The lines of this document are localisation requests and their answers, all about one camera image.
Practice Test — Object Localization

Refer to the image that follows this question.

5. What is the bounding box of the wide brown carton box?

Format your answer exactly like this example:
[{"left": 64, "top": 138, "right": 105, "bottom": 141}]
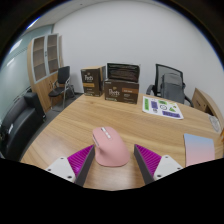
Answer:
[{"left": 103, "top": 78, "right": 140, "bottom": 105}]

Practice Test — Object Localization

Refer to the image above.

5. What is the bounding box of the white sheet with coloured stickers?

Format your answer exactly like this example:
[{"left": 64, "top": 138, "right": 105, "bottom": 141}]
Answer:
[{"left": 142, "top": 95, "right": 185, "bottom": 120}]

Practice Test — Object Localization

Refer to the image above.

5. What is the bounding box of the tall brown carton box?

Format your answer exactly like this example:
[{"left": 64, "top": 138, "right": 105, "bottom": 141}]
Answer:
[{"left": 80, "top": 65, "right": 107, "bottom": 98}]

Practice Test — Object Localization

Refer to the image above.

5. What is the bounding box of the pink and blue mouse pad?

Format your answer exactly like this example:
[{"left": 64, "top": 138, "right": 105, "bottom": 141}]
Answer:
[{"left": 183, "top": 133, "right": 216, "bottom": 168}]

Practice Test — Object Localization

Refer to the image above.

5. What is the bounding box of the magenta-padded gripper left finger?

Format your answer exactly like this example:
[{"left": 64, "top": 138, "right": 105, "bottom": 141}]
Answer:
[{"left": 43, "top": 143, "right": 96, "bottom": 188}]

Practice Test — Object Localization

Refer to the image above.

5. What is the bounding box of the open black carton box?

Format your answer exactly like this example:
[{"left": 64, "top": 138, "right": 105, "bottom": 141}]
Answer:
[{"left": 106, "top": 62, "right": 141, "bottom": 84}]

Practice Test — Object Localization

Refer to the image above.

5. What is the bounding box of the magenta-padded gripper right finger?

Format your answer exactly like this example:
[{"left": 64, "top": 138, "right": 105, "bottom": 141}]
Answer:
[{"left": 133, "top": 143, "right": 184, "bottom": 186}]

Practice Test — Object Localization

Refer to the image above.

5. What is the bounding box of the white sheet with grey circle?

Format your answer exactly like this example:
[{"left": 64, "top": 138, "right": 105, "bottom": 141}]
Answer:
[{"left": 208, "top": 114, "right": 223, "bottom": 133}]

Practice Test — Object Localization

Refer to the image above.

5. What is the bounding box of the black visitor chair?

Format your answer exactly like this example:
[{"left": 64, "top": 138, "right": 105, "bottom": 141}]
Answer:
[{"left": 48, "top": 65, "right": 76, "bottom": 109}]

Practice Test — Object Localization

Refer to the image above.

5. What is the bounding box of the ceiling light strip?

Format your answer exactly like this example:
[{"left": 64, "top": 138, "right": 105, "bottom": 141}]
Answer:
[{"left": 26, "top": 18, "right": 41, "bottom": 30}]

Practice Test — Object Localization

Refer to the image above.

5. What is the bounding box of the pink computer mouse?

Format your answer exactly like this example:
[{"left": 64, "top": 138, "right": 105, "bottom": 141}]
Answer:
[{"left": 92, "top": 126, "right": 131, "bottom": 168}]

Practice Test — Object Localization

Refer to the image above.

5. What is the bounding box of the black leather sofa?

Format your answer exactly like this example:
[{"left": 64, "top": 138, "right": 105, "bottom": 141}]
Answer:
[{"left": 0, "top": 92, "right": 46, "bottom": 163}]

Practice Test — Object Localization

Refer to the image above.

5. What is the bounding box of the black mesh office chair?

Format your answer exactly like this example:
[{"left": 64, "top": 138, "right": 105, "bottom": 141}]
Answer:
[{"left": 145, "top": 63, "right": 194, "bottom": 108}]

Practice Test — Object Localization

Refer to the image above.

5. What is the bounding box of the grey backpack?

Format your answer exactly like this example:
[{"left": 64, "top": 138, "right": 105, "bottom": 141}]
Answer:
[{"left": 160, "top": 72, "right": 186, "bottom": 104}]

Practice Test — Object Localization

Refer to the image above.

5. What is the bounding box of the wooden shelf cabinet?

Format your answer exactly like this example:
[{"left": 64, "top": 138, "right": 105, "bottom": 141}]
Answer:
[{"left": 26, "top": 32, "right": 64, "bottom": 114}]

